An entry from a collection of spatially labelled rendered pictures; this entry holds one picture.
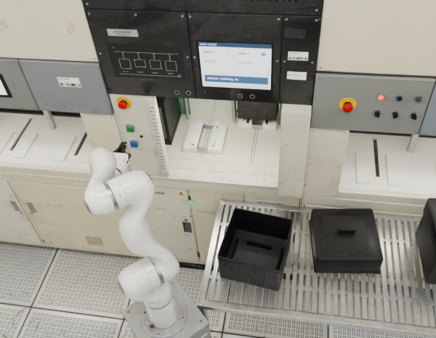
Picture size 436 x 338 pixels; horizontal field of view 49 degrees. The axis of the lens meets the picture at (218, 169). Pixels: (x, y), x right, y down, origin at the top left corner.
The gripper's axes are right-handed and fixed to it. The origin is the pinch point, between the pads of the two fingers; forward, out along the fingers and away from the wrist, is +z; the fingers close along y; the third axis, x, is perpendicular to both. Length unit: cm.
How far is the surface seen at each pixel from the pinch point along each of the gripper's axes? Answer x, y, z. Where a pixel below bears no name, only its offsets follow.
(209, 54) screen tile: 43, 41, 12
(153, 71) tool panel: 33.3, 16.6, 12.3
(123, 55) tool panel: 40.5, 5.5, 12.2
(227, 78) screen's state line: 31, 47, 12
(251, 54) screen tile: 43, 57, 12
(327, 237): -34, 94, -14
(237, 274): -38, 56, -36
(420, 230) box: -36, 136, -3
